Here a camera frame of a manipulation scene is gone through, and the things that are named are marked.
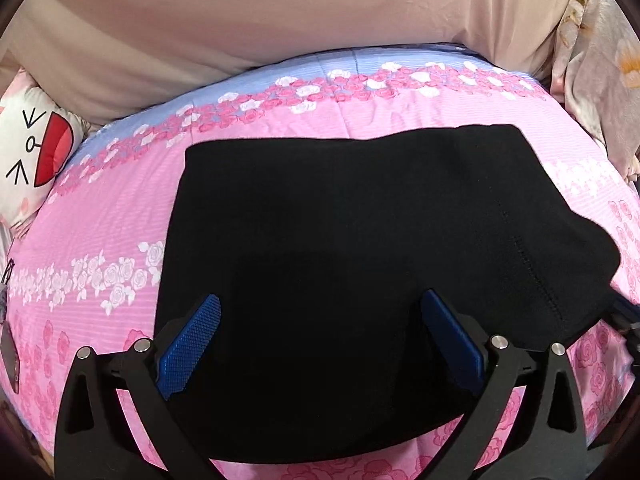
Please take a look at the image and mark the black pants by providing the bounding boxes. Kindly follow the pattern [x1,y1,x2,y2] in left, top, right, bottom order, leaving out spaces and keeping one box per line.
[155,125,620,464]

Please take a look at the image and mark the black smartphone red case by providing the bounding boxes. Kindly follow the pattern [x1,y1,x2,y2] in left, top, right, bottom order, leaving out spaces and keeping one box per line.
[1,321,20,394]

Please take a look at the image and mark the pink rose bed sheet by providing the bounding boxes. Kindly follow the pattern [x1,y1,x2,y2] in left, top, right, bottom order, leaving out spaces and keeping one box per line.
[6,45,639,456]

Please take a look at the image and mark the floral cream quilt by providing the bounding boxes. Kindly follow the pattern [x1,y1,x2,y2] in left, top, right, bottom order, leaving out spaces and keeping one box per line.
[550,0,639,182]

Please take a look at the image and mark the white cat face pillow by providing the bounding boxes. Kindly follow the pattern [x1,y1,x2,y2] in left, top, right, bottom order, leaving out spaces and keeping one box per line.
[0,70,90,237]

